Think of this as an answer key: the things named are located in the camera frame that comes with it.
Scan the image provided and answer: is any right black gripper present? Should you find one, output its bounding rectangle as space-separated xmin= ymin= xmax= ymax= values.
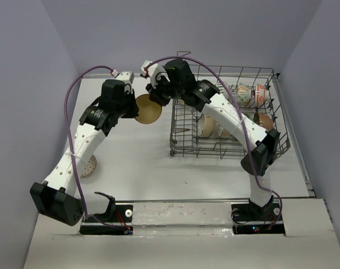
xmin=146 ymin=73 xmax=183 ymax=106

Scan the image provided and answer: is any tan orange bowl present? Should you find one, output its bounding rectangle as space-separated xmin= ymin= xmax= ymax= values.
xmin=135 ymin=94 xmax=162 ymax=124

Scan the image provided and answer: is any leaf and flower pattern bowl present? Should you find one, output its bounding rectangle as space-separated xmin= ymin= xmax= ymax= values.
xmin=237 ymin=82 xmax=251 ymax=106

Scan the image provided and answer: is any plain white bowl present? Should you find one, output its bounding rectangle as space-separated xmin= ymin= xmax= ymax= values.
xmin=219 ymin=126 xmax=231 ymax=139

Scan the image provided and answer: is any small patterned bowl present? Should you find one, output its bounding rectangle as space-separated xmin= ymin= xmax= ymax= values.
xmin=81 ymin=155 xmax=97 ymax=178

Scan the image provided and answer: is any orange coral pattern bowl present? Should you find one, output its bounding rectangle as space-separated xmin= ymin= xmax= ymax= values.
xmin=254 ymin=84 xmax=270 ymax=108

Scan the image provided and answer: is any brown glazed bowl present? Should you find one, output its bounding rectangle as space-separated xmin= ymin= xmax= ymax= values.
xmin=254 ymin=113 xmax=273 ymax=131

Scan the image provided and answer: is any white bowl with patterned outside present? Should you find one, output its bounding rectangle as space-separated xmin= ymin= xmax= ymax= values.
xmin=220 ymin=82 xmax=232 ymax=103

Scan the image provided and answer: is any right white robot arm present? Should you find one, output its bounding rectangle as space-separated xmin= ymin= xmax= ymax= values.
xmin=141 ymin=56 xmax=279 ymax=220

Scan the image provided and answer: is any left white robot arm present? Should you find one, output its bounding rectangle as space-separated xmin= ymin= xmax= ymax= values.
xmin=30 ymin=79 xmax=139 ymax=226

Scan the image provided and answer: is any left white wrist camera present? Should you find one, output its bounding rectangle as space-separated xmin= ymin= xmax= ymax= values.
xmin=110 ymin=69 xmax=135 ymax=85

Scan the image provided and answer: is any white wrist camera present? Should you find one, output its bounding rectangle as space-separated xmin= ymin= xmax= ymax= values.
xmin=140 ymin=61 xmax=168 ymax=88
xmin=110 ymin=69 xmax=135 ymax=85

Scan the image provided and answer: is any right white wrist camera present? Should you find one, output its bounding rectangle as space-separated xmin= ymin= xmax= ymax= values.
xmin=140 ymin=61 xmax=168 ymax=88

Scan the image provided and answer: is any grey wire dish rack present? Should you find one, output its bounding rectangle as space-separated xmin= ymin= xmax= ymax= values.
xmin=169 ymin=62 xmax=291 ymax=159

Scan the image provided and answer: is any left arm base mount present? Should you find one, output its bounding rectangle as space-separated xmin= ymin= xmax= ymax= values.
xmin=79 ymin=192 xmax=134 ymax=236

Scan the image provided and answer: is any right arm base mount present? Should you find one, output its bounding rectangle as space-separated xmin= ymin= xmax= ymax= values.
xmin=230 ymin=202 xmax=286 ymax=235

